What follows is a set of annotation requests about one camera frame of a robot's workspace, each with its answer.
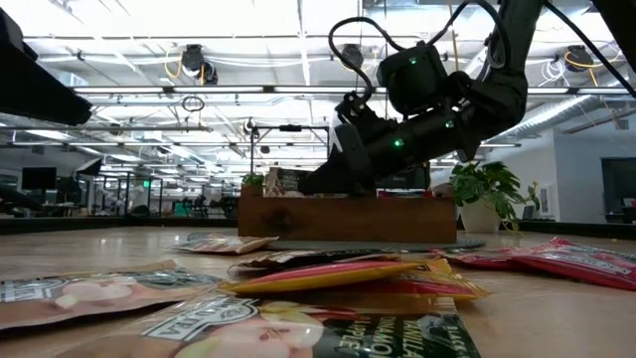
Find wooden tea organiser box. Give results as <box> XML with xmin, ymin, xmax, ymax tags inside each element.
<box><xmin>237</xmin><ymin>181</ymin><xmax>458</xmax><ymax>245</ymax></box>

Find yellow cable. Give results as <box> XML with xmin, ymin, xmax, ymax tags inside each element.
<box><xmin>446</xmin><ymin>0</ymin><xmax>461</xmax><ymax>76</ymax></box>

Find black background camera frame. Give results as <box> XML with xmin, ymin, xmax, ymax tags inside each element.
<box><xmin>249</xmin><ymin>123</ymin><xmax>331</xmax><ymax>176</ymax></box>

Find black straight arm cable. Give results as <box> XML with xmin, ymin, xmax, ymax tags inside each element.
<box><xmin>543</xmin><ymin>0</ymin><xmax>636</xmax><ymax>99</ymax></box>

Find hanging black cable coil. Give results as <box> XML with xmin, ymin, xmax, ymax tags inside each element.
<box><xmin>180</xmin><ymin>94</ymin><xmax>207</xmax><ymax>113</ymax></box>

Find wall picture frame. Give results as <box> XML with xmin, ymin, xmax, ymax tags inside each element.
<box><xmin>538</xmin><ymin>184</ymin><xmax>552</xmax><ymax>217</ymax></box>

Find long ceiling light strip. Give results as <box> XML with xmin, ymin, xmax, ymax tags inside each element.
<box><xmin>72</xmin><ymin>85</ymin><xmax>631</xmax><ymax>96</ymax></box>

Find black background monitor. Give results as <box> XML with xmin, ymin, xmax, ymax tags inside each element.
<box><xmin>20</xmin><ymin>166</ymin><xmax>58</xmax><ymax>192</ymax></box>

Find strawberry tea packet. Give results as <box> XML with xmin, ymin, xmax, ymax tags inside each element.
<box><xmin>506</xmin><ymin>236</ymin><xmax>636</xmax><ymax>293</ymax></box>
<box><xmin>432</xmin><ymin>247</ymin><xmax>553</xmax><ymax>273</ymax></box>

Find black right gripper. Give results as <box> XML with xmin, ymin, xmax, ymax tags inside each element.
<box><xmin>296</xmin><ymin>106</ymin><xmax>478</xmax><ymax>197</ymax></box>

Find mango tea packet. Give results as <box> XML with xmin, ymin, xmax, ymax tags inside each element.
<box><xmin>220</xmin><ymin>260</ymin><xmax>424</xmax><ymax>295</ymax></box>
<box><xmin>347</xmin><ymin>256</ymin><xmax>489</xmax><ymax>302</ymax></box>

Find black ceiling cable reel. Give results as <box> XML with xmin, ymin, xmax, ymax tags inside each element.
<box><xmin>338</xmin><ymin>43</ymin><xmax>366</xmax><ymax>72</ymax></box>
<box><xmin>563</xmin><ymin>44</ymin><xmax>595</xmax><ymax>74</ymax></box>
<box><xmin>179</xmin><ymin>43</ymin><xmax>220</xmax><ymax>86</ymax></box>

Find grey round woven placemat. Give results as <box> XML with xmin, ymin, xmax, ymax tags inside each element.
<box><xmin>270</xmin><ymin>239</ymin><xmax>487</xmax><ymax>254</ymax></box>

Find black aluminium table frame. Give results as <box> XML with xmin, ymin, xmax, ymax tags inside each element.
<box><xmin>0</xmin><ymin>214</ymin><xmax>636</xmax><ymax>241</ymax></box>

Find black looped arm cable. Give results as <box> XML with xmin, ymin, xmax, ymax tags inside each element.
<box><xmin>326</xmin><ymin>0</ymin><xmax>513</xmax><ymax>100</ymax></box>

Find green potted plant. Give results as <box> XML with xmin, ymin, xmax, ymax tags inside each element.
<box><xmin>448</xmin><ymin>159</ymin><xmax>542</xmax><ymax>235</ymax></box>

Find white square pillar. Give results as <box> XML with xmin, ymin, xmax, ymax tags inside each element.
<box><xmin>329</xmin><ymin>112</ymin><xmax>345</xmax><ymax>156</ymax></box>

